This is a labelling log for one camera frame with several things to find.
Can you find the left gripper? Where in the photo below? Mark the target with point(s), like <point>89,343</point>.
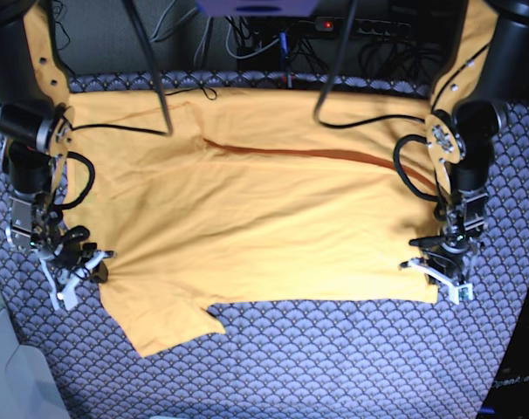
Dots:
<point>454,248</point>

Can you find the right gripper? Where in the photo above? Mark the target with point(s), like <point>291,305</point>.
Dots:
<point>35,226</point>

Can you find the yellow T-shirt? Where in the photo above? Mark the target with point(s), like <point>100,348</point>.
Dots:
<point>247,200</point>

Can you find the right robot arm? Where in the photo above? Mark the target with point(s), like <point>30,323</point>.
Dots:
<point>36,122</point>

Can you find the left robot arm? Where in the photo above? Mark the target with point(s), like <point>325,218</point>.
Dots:
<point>467,109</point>

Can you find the white plastic bin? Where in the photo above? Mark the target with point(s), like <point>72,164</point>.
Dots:
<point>27,388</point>

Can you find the black OpenArm labelled case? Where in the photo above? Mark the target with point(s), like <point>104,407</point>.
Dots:
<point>508,396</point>

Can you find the blue fan-patterned tablecloth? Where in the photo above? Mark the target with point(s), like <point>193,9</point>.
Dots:
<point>298,359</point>

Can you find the red black table clamp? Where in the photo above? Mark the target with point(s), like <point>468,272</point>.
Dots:
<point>288,81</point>

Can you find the blue box at top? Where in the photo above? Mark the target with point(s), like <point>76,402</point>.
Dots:
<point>257,8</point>

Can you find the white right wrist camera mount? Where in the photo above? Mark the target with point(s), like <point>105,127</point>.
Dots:
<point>63,281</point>

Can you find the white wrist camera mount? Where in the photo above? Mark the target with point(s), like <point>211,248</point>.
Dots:
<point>457,293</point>
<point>63,281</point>

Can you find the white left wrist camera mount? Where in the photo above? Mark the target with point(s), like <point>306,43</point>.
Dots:
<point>457,293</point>

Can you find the white power strip red switch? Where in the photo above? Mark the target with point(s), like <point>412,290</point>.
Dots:
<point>364,25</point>

